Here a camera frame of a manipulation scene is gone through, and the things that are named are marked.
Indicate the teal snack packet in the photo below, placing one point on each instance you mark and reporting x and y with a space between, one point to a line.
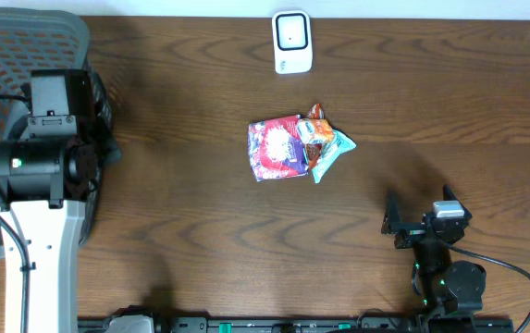
330 152

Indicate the brown orange snack packet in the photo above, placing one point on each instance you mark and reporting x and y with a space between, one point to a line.
313 151

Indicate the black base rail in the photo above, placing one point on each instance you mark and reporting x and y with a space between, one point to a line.
135 319

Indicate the red purple snack bag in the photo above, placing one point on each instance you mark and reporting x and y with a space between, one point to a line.
275 149

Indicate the orange white snack packet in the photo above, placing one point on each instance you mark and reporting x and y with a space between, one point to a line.
315 131

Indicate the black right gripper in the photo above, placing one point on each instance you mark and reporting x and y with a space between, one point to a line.
392 225

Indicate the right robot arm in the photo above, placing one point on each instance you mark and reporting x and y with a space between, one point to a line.
451 290

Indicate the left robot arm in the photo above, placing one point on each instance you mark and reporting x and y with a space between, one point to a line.
48 166

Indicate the grey plastic mesh basket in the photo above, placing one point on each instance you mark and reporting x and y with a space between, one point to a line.
41 39

